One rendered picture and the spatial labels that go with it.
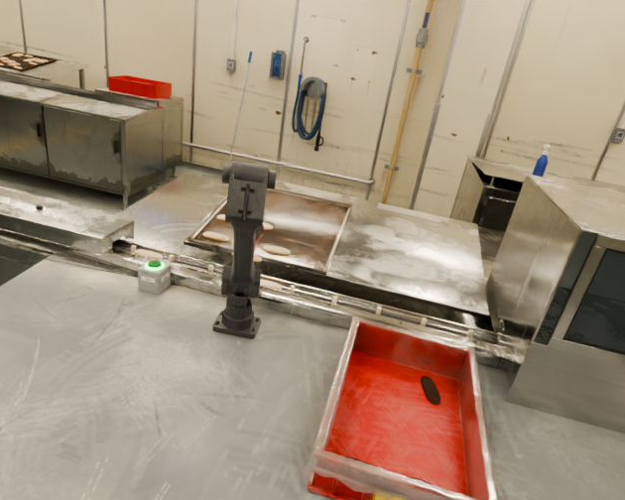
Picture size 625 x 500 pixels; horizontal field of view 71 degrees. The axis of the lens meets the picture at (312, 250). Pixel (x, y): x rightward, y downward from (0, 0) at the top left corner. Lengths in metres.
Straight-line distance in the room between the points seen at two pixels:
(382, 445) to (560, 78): 4.43
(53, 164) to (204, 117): 1.81
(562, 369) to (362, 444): 0.53
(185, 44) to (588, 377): 5.03
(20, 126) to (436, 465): 4.27
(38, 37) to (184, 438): 6.00
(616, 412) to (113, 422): 1.16
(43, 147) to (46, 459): 3.76
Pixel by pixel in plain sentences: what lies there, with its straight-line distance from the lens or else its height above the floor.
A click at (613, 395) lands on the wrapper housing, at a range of 1.32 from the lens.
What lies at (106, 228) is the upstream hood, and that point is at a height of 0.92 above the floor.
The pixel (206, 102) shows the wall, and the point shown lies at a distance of 5.45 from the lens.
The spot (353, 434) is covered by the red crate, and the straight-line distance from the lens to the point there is 1.03.
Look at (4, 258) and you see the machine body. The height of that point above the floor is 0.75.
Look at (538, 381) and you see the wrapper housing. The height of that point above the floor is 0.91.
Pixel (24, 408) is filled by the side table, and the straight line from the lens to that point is 1.10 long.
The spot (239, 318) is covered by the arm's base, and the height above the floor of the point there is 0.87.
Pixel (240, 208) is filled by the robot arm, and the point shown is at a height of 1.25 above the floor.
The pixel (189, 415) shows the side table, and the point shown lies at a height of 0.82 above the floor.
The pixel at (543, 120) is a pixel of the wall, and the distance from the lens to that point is 5.07.
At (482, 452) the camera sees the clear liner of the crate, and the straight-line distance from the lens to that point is 0.96.
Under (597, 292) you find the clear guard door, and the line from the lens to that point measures 1.15.
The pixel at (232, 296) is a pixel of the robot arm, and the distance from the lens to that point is 1.19.
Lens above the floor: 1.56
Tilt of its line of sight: 25 degrees down
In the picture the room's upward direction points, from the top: 10 degrees clockwise
